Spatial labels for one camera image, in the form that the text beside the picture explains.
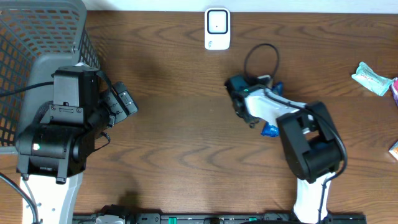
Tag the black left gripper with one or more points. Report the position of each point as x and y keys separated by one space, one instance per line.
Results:
x=112 y=106

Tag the blue Oreo cookie pack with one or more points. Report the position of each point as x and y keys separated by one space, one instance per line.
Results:
x=268 y=129

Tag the mint green snack packet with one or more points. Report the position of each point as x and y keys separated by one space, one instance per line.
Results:
x=375 y=83

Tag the red purple snack bag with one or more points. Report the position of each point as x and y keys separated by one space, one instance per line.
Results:
x=394 y=90

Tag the small orange snack box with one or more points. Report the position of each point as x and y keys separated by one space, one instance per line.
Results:
x=394 y=150

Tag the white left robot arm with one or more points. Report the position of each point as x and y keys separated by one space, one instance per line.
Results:
x=54 y=148

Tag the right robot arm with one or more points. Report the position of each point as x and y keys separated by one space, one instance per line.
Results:
x=313 y=149

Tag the white barcode scanner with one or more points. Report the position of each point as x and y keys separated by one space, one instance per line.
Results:
x=217 y=28

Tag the grey plastic mesh basket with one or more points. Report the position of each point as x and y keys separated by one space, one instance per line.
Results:
x=37 y=37

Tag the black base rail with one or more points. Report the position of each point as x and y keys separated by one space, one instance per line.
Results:
x=156 y=218

